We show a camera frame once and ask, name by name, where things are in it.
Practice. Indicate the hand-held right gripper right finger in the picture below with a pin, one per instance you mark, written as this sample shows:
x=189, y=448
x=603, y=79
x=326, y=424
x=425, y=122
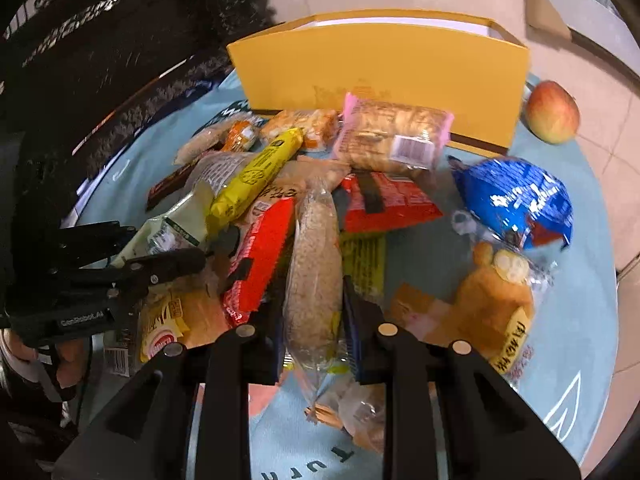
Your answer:
x=357, y=340

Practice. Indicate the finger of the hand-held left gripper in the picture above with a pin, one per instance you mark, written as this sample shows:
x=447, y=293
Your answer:
x=95, y=240
x=165, y=265

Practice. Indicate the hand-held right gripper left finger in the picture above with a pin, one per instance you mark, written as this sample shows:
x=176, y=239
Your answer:
x=267, y=345

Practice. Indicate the green and cream packet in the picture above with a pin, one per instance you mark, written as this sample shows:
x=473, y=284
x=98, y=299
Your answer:
x=170, y=230

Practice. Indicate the clear nut bar packet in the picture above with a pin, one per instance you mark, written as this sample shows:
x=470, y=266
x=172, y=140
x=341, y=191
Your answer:
x=360, y=410

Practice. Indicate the long clear grain bar packet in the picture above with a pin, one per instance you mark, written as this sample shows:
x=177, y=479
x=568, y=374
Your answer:
x=312, y=280

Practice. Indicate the yellow cardboard box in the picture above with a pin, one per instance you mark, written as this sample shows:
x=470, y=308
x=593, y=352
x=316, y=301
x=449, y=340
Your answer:
x=380, y=65

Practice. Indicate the person's left hand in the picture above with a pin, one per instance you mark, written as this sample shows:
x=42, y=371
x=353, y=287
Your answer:
x=70, y=365

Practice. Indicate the yellow bread packet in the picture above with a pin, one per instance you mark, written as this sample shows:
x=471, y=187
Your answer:
x=175, y=322

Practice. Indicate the light orange wrapper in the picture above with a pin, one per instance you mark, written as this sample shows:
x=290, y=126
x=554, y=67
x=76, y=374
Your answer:
x=415, y=310

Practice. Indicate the yellow packet with black print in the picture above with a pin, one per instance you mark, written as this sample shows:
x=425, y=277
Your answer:
x=365, y=265

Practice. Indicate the brown chocolate bar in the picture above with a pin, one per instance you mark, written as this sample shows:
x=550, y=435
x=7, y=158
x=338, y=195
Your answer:
x=170, y=185

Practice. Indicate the long red snack packet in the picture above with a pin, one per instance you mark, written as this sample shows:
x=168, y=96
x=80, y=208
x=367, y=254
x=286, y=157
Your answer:
x=260, y=255

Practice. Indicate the light blue printed blanket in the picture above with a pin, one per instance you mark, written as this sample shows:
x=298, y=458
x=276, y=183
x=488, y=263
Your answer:
x=440, y=270

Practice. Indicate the clear packet with white label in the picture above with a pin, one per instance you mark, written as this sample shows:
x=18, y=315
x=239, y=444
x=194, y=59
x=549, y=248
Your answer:
x=225, y=172

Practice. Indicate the yellow snack bar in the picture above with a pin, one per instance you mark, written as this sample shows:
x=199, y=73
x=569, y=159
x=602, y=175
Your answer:
x=255, y=175

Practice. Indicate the small clear grain packet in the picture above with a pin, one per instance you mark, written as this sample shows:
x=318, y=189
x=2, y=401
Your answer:
x=200, y=142

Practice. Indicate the wide red snack packet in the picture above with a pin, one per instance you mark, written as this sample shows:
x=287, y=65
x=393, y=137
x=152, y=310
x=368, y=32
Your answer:
x=395, y=205

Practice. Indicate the bear-shaped bread packet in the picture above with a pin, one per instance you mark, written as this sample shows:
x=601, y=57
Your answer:
x=495, y=295

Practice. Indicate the orange and white snack packet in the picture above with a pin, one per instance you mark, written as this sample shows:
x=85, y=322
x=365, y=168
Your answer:
x=240, y=136

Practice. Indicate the beige grain packet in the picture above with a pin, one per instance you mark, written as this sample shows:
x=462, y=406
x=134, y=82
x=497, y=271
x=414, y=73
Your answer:
x=310, y=175

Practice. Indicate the black carved furniture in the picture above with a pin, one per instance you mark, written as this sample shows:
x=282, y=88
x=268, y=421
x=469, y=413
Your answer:
x=100, y=60

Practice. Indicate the orange rice cracker packet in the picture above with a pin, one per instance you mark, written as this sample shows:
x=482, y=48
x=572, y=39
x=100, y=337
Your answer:
x=300, y=127

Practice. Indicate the pink cracker packet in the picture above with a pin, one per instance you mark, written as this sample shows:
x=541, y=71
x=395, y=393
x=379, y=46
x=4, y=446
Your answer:
x=395, y=135

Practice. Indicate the blue snack bag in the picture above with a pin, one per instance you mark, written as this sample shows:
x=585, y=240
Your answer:
x=520, y=200

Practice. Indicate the red apple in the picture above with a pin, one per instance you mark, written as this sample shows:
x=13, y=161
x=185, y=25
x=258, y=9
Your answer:
x=551, y=112

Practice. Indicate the cardboard corner protector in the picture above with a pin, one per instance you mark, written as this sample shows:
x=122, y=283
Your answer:
x=547, y=12

